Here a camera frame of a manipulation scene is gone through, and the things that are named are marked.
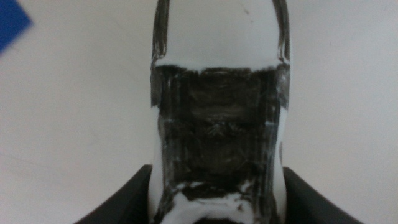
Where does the blue rectangular mat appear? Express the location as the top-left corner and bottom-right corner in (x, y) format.
(0, 0), (34, 54)

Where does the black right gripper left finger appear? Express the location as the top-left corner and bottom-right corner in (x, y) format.
(73, 164), (154, 224)

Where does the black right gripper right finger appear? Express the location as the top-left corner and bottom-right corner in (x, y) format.
(282, 166), (365, 224)

